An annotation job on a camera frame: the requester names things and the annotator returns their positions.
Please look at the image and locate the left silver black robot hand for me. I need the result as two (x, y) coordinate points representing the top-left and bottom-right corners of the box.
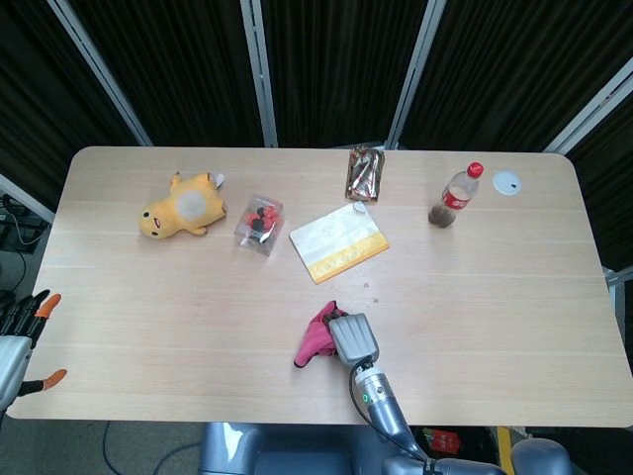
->
(0, 289), (68, 413)

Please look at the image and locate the pink cloth with black trim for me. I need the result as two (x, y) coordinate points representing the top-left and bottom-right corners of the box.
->
(293, 300), (348, 369)

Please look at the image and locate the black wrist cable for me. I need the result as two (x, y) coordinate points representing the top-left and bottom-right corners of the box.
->
(348, 363), (429, 464)

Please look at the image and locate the black bin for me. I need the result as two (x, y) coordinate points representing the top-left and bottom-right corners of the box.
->
(412, 426), (500, 469)

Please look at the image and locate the white round lid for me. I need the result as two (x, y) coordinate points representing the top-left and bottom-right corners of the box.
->
(492, 170), (522, 197)

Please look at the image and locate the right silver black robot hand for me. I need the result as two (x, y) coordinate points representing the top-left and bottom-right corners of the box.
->
(323, 307), (382, 370)

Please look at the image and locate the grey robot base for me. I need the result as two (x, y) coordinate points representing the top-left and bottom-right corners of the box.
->
(199, 422), (397, 475)

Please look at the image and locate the cola bottle with red cap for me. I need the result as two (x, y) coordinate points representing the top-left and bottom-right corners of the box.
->
(427, 160), (485, 231)

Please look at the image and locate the clear bag of candies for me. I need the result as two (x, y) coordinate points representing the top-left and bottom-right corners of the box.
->
(233, 193), (286, 257)

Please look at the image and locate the grey partition post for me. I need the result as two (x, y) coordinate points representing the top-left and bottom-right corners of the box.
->
(47, 0), (153, 147)
(542, 58), (633, 154)
(239, 0), (279, 148)
(385, 0), (447, 149)

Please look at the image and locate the yellow plush toy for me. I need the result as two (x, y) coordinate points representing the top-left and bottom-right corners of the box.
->
(138, 170), (229, 239)

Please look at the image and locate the white low frame rail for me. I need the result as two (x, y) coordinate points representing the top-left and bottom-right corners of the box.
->
(0, 172), (55, 224)
(603, 266), (633, 299)

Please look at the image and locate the white yellow Lexicon notebook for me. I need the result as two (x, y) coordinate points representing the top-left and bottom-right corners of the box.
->
(288, 200), (391, 286)

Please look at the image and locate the shiny foil snack packet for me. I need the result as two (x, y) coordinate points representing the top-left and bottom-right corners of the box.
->
(344, 144), (386, 204)

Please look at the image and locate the black curtain panel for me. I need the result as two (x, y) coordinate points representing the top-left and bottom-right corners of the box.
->
(260, 0), (427, 148)
(0, 0), (140, 209)
(399, 0), (633, 152)
(68, 0), (263, 147)
(568, 116), (633, 272)

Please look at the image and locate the red packet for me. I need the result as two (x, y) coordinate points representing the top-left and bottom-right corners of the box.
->
(422, 428), (461, 454)

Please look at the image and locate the black power strip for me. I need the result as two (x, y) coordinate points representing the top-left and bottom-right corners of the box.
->
(0, 195), (50, 256)

